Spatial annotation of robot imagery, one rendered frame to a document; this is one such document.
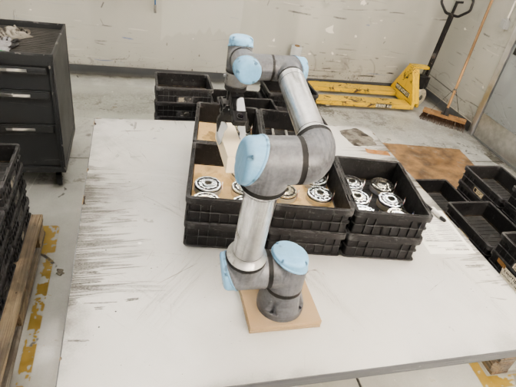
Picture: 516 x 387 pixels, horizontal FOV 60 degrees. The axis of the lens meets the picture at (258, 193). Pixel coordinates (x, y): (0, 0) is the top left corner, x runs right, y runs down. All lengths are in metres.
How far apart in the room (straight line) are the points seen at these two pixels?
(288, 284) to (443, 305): 0.65
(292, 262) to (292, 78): 0.52
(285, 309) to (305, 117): 0.60
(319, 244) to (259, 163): 0.78
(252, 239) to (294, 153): 0.29
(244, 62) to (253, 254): 0.53
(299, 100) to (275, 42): 3.89
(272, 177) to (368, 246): 0.84
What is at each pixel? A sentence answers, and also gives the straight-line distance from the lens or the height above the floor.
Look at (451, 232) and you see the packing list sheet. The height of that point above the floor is 0.70.
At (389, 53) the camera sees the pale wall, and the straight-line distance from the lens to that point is 5.64.
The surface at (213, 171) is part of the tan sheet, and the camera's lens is 1.86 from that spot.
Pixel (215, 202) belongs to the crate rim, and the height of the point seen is 0.92.
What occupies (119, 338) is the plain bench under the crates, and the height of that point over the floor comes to 0.70.
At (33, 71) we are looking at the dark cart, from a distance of 2.86.
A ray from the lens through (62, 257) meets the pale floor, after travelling 2.70.
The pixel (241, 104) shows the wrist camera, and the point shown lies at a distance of 1.43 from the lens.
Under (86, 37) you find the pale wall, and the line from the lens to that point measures 4.90.
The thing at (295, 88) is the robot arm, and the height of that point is 1.39.
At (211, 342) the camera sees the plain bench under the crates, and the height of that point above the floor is 0.70.
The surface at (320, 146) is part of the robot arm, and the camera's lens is 1.03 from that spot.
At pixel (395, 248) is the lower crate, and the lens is 1.81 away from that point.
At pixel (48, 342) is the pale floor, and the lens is 2.33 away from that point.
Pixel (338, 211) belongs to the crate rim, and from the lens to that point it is 1.60.
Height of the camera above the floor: 1.82
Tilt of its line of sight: 34 degrees down
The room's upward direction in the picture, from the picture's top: 10 degrees clockwise
